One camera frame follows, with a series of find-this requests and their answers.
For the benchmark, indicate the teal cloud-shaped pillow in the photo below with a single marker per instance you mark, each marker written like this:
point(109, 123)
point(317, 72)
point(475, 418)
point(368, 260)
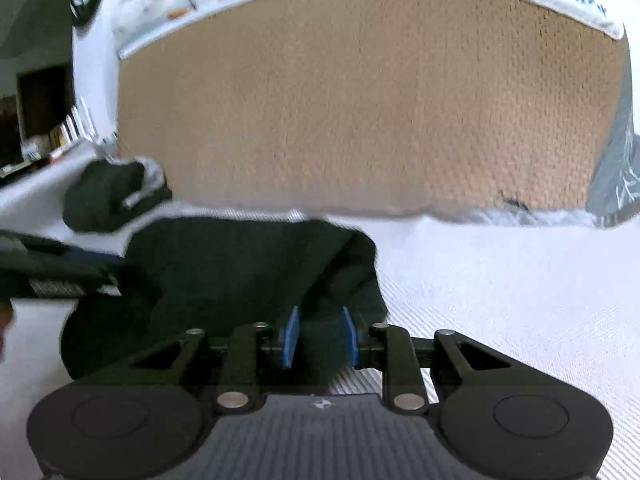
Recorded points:
point(145, 10)

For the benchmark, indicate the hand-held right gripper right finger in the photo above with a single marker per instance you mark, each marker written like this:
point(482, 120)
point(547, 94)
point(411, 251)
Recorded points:
point(350, 335)

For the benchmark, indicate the grey pillow with line print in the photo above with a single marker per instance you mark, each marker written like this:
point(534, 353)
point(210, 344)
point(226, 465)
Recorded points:
point(615, 180)

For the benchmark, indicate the tan woven mattress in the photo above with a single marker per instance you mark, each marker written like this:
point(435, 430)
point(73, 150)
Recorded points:
point(350, 100)

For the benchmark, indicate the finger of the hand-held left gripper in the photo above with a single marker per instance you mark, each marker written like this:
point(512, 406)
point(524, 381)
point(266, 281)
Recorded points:
point(95, 259)

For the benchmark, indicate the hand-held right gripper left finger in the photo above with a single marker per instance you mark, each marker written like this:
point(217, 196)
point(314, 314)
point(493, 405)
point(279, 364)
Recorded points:
point(289, 335)

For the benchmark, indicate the black printed t-shirt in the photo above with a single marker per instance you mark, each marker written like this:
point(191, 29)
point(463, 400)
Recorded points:
point(225, 270)

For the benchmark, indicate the black and grey garment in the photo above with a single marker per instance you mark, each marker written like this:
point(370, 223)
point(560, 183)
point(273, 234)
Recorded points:
point(100, 195)

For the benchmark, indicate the wooden shelf unit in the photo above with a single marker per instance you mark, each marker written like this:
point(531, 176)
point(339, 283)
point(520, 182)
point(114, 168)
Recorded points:
point(45, 100)

